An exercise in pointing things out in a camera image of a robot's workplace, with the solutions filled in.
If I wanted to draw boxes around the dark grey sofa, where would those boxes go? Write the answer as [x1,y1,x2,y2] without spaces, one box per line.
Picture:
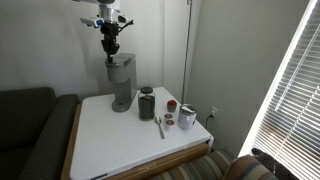
[0,87,81,180]

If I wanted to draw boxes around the black power cable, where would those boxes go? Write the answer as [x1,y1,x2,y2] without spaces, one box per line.
[204,113,215,132]

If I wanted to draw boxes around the grey pod coffee maker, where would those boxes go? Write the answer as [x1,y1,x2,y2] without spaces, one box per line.
[105,52,138,113]

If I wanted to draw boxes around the brown cup with red lid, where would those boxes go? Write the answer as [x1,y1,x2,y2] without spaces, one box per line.
[166,99,178,113]

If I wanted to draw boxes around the dark brown fabric item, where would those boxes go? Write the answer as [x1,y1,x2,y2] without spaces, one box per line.
[250,147,301,180]

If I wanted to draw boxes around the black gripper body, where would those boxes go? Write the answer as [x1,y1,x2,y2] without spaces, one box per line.
[99,22,120,43]

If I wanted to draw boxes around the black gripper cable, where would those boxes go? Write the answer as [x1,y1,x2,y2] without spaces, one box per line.
[115,19,135,35]

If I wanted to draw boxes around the dark grey canister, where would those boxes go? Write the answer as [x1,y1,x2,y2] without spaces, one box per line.
[137,86,156,121]

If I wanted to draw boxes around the thin metal pole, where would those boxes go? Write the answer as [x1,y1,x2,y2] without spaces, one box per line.
[180,0,194,104]

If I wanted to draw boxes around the white plastic table board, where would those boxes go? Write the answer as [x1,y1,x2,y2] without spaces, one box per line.
[69,86,212,180]

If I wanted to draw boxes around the striped sofa cushion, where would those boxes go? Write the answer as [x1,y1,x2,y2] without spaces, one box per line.
[221,153,280,180]

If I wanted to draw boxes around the metal spoon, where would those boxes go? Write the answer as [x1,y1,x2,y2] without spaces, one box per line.
[154,115,166,140]

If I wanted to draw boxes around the white window blinds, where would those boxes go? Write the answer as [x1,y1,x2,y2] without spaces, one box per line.
[239,0,320,180]

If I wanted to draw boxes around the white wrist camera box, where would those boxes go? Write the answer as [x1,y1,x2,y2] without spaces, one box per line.
[79,16,106,29]

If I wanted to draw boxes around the brown table base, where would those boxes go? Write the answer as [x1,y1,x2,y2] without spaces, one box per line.
[60,103,215,180]

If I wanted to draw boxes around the white tumbler with lid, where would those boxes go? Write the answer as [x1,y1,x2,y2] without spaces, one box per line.
[177,103,198,131]

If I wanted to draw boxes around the striped sofa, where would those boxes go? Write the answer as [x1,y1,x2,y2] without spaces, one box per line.
[146,149,236,180]

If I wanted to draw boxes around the white wall outlet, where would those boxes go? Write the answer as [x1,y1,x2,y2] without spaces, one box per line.
[209,105,219,118]

